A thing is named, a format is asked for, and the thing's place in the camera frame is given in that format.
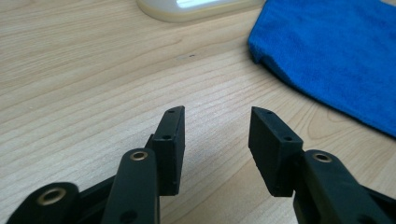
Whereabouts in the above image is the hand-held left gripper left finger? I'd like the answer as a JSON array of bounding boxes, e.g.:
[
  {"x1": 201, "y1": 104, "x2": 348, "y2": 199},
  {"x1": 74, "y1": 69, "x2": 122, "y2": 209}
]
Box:
[{"x1": 145, "y1": 105, "x2": 186, "y2": 197}]

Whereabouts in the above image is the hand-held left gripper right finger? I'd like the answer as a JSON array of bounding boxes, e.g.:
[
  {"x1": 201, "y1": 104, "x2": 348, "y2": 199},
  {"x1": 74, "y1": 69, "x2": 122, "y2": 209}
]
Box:
[{"x1": 247, "y1": 105, "x2": 304, "y2": 198}]

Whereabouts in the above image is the blue cloth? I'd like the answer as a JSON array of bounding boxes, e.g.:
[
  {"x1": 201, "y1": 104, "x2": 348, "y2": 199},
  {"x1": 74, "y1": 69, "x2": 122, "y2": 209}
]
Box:
[{"x1": 247, "y1": 0, "x2": 396, "y2": 138}]

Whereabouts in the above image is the cream white tray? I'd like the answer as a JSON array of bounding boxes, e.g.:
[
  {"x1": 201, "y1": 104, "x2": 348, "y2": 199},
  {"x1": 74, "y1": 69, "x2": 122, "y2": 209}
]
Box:
[{"x1": 135, "y1": 0, "x2": 267, "y2": 23}]

